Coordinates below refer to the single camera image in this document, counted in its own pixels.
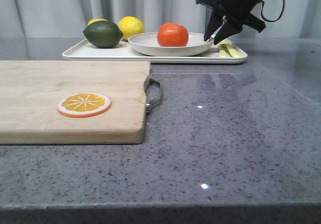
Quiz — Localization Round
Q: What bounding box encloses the yellow plastic utensil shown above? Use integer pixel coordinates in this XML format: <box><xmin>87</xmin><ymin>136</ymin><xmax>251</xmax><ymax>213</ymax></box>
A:
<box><xmin>220</xmin><ymin>39</ymin><xmax>243</xmax><ymax>57</ymax></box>

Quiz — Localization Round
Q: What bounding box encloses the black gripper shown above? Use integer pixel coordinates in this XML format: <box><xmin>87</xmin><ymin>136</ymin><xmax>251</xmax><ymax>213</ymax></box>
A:
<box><xmin>196</xmin><ymin>0</ymin><xmax>265</xmax><ymax>45</ymax></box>

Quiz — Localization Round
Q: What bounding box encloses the metal cutting board handle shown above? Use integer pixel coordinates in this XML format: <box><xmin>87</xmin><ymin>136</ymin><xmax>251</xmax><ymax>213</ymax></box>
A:
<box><xmin>143</xmin><ymin>76</ymin><xmax>163</xmax><ymax>115</ymax></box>

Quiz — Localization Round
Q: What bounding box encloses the white rectangular tray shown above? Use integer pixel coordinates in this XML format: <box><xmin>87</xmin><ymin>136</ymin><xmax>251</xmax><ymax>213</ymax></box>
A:
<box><xmin>62</xmin><ymin>33</ymin><xmax>248</xmax><ymax>64</ymax></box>

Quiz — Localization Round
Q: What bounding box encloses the beige round plate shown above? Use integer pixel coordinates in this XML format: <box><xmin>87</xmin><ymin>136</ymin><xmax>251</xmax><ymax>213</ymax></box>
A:
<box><xmin>128</xmin><ymin>32</ymin><xmax>214</xmax><ymax>57</ymax></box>

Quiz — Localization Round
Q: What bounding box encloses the orange mandarin fruit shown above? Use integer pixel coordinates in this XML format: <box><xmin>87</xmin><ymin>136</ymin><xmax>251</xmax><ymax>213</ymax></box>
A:
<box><xmin>157</xmin><ymin>23</ymin><xmax>189</xmax><ymax>47</ymax></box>

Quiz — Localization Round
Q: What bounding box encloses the green lime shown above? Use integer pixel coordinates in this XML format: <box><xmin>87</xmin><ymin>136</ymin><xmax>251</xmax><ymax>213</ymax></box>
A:
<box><xmin>83</xmin><ymin>21</ymin><xmax>123</xmax><ymax>48</ymax></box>

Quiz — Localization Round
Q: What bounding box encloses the wooden cutting board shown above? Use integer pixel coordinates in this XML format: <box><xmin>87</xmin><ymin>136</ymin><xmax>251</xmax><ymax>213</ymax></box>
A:
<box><xmin>1</xmin><ymin>60</ymin><xmax>150</xmax><ymax>144</ymax></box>

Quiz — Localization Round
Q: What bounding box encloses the yellow lemon behind lime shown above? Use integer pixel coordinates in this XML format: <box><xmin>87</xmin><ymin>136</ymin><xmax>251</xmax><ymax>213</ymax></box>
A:
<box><xmin>87</xmin><ymin>18</ymin><xmax>107</xmax><ymax>26</ymax></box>

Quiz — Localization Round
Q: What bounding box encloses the orange slice toy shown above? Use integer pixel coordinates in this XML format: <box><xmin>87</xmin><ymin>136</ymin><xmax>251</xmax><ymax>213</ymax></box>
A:
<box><xmin>57</xmin><ymin>92</ymin><xmax>112</xmax><ymax>118</ymax></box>

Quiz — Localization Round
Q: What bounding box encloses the yellow lemon front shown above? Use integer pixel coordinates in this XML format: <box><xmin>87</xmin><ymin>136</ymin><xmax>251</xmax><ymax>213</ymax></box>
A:
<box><xmin>118</xmin><ymin>16</ymin><xmax>145</xmax><ymax>41</ymax></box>

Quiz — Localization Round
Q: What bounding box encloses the yellow plastic fork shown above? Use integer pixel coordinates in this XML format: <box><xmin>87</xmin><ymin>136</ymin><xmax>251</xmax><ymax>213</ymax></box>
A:
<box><xmin>217</xmin><ymin>43</ymin><xmax>232</xmax><ymax>58</ymax></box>

